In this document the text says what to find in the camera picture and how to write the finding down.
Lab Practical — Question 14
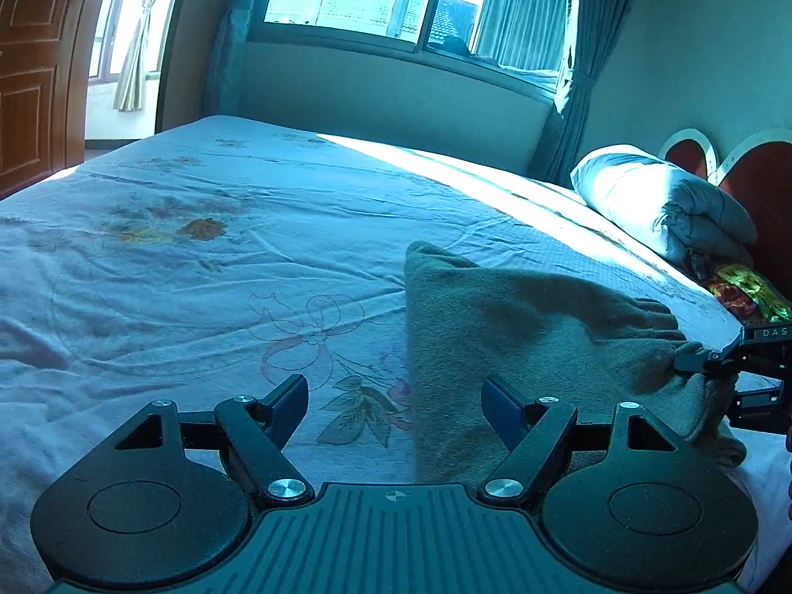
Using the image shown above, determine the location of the white curtain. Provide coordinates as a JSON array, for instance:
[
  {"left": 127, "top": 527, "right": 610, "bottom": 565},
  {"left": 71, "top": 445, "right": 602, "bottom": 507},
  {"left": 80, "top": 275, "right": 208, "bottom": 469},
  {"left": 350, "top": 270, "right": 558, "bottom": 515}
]
[{"left": 114, "top": 0, "right": 171, "bottom": 113}]

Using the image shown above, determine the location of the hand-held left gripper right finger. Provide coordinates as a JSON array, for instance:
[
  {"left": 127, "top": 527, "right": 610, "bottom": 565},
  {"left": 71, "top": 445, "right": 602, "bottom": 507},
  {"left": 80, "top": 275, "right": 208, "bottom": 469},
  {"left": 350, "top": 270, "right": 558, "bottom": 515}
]
[{"left": 479, "top": 374, "right": 685, "bottom": 506}]

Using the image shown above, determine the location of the grey-brown fleece blanket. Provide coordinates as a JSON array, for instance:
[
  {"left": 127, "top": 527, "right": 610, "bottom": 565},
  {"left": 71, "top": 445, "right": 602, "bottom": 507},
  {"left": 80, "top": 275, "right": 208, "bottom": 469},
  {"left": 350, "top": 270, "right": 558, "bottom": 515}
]
[{"left": 402, "top": 240, "right": 749, "bottom": 484}]

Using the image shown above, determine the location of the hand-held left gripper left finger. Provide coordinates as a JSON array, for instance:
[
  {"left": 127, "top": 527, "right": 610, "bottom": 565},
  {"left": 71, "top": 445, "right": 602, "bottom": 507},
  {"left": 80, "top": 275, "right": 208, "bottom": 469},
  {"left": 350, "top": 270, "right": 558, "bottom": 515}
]
[{"left": 114, "top": 374, "right": 316, "bottom": 506}]

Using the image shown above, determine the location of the red and white headboard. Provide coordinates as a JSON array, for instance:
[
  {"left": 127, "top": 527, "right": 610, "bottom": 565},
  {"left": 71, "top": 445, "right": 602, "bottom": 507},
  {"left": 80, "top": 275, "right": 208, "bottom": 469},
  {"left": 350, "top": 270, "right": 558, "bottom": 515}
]
[{"left": 657, "top": 127, "right": 792, "bottom": 304}]

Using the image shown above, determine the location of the folded grey quilt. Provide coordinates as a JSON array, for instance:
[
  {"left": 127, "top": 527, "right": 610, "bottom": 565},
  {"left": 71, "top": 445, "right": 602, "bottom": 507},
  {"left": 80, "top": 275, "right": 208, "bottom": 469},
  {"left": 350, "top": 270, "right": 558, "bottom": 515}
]
[{"left": 569, "top": 144, "right": 759, "bottom": 261}]

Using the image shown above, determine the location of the balcony window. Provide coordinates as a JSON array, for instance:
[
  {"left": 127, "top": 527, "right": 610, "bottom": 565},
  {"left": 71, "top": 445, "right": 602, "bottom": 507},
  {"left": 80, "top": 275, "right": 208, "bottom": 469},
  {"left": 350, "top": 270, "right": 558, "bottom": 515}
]
[{"left": 87, "top": 0, "right": 168, "bottom": 84}]

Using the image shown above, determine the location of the sheer grey curtain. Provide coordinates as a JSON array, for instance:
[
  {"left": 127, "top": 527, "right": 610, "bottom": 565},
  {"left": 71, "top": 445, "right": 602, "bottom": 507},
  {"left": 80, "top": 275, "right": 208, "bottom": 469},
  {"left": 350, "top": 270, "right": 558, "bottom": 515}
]
[{"left": 473, "top": 0, "right": 570, "bottom": 72}]

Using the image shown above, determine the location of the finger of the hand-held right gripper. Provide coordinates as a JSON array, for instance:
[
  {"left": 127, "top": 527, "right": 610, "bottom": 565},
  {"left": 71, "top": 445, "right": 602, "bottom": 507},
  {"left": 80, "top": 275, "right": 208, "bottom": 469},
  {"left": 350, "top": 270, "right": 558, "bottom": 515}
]
[{"left": 673, "top": 337, "right": 746, "bottom": 380}]

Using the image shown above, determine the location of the bed with floral sheet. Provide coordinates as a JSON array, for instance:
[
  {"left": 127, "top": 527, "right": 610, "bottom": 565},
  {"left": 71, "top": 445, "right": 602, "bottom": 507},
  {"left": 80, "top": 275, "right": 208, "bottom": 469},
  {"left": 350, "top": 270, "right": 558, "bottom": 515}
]
[{"left": 0, "top": 112, "right": 792, "bottom": 594}]

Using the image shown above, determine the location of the colourful patterned pillow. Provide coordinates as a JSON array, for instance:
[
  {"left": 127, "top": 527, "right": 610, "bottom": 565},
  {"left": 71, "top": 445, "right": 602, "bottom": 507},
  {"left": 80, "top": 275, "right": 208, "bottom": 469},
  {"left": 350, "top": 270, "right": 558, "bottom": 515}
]
[{"left": 684, "top": 247, "right": 792, "bottom": 326}]

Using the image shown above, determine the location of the teal curtain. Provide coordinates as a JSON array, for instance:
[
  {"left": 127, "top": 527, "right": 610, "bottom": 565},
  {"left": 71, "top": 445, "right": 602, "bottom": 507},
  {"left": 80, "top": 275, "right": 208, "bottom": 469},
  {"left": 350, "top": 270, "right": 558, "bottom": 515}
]
[
  {"left": 544, "top": 0, "right": 641, "bottom": 183},
  {"left": 207, "top": 0, "right": 286, "bottom": 118}
]

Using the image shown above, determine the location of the brown wooden door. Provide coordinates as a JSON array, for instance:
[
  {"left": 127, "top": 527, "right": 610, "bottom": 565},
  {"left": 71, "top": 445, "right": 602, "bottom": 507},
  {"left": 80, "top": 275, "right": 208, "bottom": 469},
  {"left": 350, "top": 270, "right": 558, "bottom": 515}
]
[{"left": 0, "top": 0, "right": 100, "bottom": 199}]

